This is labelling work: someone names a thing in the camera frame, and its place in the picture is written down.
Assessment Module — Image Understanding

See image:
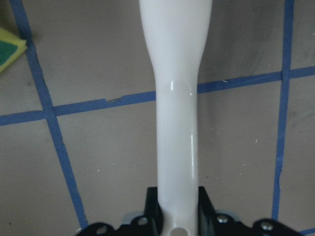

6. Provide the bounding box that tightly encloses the green yellow sponge piece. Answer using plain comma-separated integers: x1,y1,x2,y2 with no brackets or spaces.
0,28,28,73

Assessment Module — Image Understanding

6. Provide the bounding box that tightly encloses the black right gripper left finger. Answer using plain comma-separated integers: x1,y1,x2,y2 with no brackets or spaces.
144,187,164,229

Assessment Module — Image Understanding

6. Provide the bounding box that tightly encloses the white hand brush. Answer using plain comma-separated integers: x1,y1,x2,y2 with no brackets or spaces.
139,0,212,236

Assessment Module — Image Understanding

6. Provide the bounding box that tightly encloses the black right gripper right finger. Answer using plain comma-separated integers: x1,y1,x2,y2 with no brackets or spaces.
197,186,216,229

